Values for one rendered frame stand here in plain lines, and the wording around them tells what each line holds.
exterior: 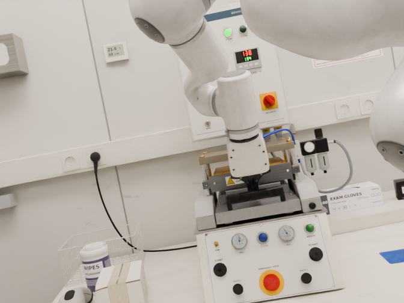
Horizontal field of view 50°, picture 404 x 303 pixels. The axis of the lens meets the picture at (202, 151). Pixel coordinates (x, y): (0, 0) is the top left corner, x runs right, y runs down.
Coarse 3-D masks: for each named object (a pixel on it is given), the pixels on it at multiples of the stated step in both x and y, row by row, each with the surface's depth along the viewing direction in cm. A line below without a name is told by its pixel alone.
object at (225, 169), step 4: (272, 160) 131; (276, 160) 129; (280, 160) 127; (284, 160) 134; (272, 164) 123; (216, 168) 138; (220, 168) 136; (224, 168) 133; (228, 168) 131; (216, 172) 127; (220, 172) 125; (224, 172) 124; (228, 172) 124
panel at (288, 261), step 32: (256, 224) 113; (288, 224) 112; (320, 224) 110; (224, 256) 111; (256, 256) 110; (288, 256) 109; (224, 288) 108; (256, 288) 107; (288, 288) 106; (320, 288) 105
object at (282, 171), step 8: (272, 168) 121; (280, 168) 121; (288, 168) 121; (296, 168) 121; (216, 176) 122; (224, 176) 122; (248, 176) 122; (264, 176) 121; (272, 176) 121; (280, 176) 121; (288, 176) 121; (208, 184) 123; (216, 184) 122; (224, 184) 122; (232, 184) 122; (240, 184) 122
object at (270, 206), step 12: (228, 192) 120; (288, 192) 123; (216, 204) 125; (240, 204) 118; (252, 204) 115; (264, 204) 112; (276, 204) 112; (288, 204) 112; (300, 204) 112; (216, 216) 113; (228, 216) 113; (240, 216) 113; (252, 216) 113
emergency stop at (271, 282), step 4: (268, 276) 107; (272, 276) 107; (276, 276) 107; (264, 280) 107; (268, 280) 106; (272, 280) 106; (276, 280) 106; (264, 284) 106; (268, 284) 106; (272, 284) 106; (276, 284) 106; (268, 288) 106; (272, 288) 106; (276, 288) 106
